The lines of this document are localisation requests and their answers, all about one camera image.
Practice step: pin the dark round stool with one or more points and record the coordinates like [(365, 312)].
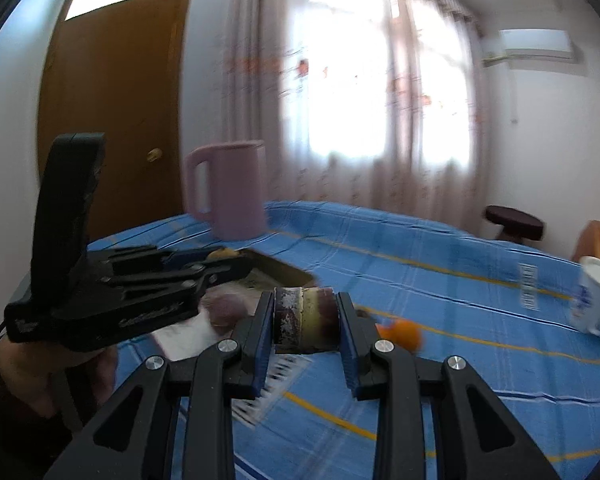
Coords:
[(512, 220)]

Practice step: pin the brass door knob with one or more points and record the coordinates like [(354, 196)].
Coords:
[(154, 155)]

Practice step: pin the person's left forearm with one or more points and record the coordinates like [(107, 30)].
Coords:
[(10, 435)]

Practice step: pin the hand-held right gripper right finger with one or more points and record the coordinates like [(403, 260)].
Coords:
[(348, 360)]

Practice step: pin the orange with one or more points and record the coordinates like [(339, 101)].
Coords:
[(405, 336)]

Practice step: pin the purple round fruit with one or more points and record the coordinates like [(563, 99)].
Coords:
[(225, 310)]

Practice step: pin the brown wooden door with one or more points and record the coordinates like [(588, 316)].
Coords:
[(115, 110)]

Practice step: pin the white air conditioner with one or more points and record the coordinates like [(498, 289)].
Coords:
[(535, 42)]

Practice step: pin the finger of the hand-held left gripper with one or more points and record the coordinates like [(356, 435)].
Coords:
[(220, 271), (185, 258)]

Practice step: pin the beige air conditioner pipe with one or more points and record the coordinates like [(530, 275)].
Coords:
[(492, 59)]

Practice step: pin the pink electric kettle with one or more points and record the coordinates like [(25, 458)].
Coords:
[(235, 195)]

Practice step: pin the white blue printed mug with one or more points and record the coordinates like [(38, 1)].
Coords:
[(597, 295)]

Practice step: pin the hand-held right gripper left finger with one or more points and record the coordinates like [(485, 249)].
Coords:
[(264, 360)]

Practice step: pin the blue plaid bedsheet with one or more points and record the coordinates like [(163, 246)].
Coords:
[(430, 285)]

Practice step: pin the pale floral curtain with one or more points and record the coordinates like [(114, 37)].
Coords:
[(250, 110)]

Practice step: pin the white paper card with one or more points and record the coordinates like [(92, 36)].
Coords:
[(190, 337)]

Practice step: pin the pink tin box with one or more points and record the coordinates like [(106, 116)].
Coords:
[(285, 270)]

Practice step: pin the person's left hand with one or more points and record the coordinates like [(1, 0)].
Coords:
[(30, 375)]

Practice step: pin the small brown fruit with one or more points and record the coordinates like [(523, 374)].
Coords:
[(225, 254)]

